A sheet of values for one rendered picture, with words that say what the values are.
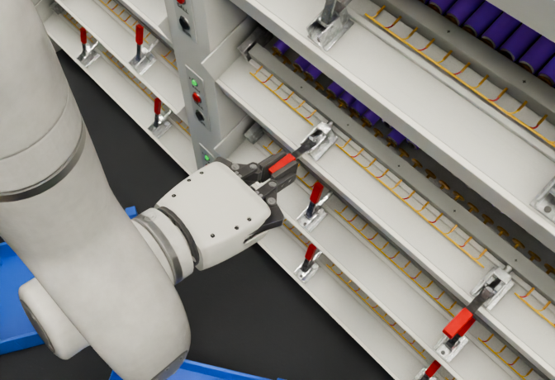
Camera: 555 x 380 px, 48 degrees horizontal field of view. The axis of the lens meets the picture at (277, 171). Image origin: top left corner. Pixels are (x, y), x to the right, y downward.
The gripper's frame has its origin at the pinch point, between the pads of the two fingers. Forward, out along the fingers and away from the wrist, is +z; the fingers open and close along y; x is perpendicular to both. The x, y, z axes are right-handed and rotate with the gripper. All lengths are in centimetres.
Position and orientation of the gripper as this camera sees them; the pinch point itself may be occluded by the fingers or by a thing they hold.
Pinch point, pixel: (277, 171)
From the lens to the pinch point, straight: 74.9
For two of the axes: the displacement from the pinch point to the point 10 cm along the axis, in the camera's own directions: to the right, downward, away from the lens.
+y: 6.8, 6.1, -4.0
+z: 7.2, -4.7, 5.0
